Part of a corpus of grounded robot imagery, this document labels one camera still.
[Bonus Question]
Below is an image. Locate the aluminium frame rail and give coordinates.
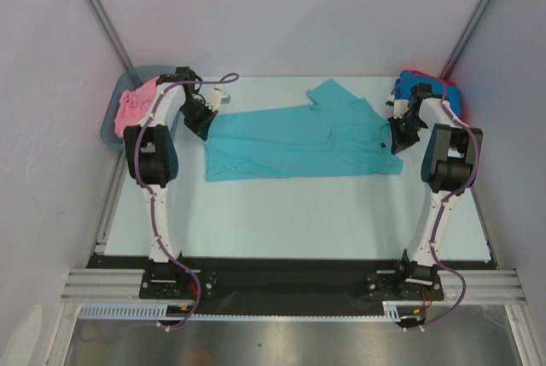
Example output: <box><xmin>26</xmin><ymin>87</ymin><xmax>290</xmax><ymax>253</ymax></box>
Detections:
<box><xmin>61</xmin><ymin>269</ymin><xmax>526</xmax><ymax>305</ymax></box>

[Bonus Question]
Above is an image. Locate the grey plastic basket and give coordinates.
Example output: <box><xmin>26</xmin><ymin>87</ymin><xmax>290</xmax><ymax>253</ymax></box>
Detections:
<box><xmin>100</xmin><ymin>65</ymin><xmax>177</xmax><ymax>150</ymax></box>

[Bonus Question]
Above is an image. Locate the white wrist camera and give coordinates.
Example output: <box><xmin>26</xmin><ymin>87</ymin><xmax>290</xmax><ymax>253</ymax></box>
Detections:
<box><xmin>386</xmin><ymin>94</ymin><xmax>410</xmax><ymax>119</ymax></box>
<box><xmin>205</xmin><ymin>87</ymin><xmax>231</xmax><ymax>112</ymax></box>

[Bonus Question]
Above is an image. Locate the right corner aluminium post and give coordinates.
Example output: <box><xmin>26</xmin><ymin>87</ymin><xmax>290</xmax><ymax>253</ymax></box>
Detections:
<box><xmin>439</xmin><ymin>0</ymin><xmax>493</xmax><ymax>79</ymax></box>

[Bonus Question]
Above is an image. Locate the left corner aluminium post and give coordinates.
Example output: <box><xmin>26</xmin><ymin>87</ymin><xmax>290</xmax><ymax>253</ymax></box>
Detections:
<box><xmin>85</xmin><ymin>0</ymin><xmax>133</xmax><ymax>70</ymax></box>

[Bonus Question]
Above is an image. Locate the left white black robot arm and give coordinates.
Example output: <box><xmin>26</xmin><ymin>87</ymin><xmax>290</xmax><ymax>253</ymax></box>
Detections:
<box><xmin>123</xmin><ymin>67</ymin><xmax>223</xmax><ymax>298</ymax></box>

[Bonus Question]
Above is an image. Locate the blue folded t shirt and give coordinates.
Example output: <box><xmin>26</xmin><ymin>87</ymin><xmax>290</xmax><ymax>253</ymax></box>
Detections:
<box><xmin>392</xmin><ymin>70</ymin><xmax>463</xmax><ymax>118</ymax></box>

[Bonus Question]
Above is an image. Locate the pink crumpled t shirt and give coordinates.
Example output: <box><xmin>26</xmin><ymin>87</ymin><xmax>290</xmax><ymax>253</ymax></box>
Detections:
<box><xmin>114</xmin><ymin>77</ymin><xmax>158</xmax><ymax>139</ymax></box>

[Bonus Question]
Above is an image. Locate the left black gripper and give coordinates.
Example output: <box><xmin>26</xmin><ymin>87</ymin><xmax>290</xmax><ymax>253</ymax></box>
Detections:
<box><xmin>178</xmin><ymin>98</ymin><xmax>218</xmax><ymax>141</ymax></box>

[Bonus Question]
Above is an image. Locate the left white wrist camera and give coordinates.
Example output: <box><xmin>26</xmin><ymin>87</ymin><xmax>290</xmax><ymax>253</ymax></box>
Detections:
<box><xmin>205</xmin><ymin>87</ymin><xmax>231</xmax><ymax>112</ymax></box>

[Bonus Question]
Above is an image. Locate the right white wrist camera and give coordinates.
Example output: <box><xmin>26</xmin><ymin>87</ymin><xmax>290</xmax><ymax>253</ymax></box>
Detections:
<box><xmin>386</xmin><ymin>94</ymin><xmax>410</xmax><ymax>119</ymax></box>

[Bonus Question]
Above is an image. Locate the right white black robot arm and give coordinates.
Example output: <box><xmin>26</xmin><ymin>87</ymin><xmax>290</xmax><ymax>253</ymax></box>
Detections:
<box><xmin>387</xmin><ymin>83</ymin><xmax>483</xmax><ymax>299</ymax></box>

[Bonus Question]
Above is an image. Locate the grey slotted cable duct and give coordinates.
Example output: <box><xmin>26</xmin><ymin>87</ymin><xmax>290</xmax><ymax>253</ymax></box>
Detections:
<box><xmin>78</xmin><ymin>303</ymin><xmax>424</xmax><ymax>322</ymax></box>

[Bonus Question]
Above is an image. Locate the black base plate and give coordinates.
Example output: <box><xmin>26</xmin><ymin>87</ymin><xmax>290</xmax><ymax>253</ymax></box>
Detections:
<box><xmin>84</xmin><ymin>253</ymin><xmax>499</xmax><ymax>316</ymax></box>

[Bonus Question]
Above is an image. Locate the teal t shirt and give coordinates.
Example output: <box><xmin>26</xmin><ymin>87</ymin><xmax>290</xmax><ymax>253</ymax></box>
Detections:
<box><xmin>204</xmin><ymin>79</ymin><xmax>404</xmax><ymax>182</ymax></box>

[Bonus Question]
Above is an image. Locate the corner aluminium post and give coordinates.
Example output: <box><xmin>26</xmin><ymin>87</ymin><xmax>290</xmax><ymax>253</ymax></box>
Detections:
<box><xmin>439</xmin><ymin>0</ymin><xmax>493</xmax><ymax>79</ymax></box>
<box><xmin>85</xmin><ymin>0</ymin><xmax>133</xmax><ymax>70</ymax></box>

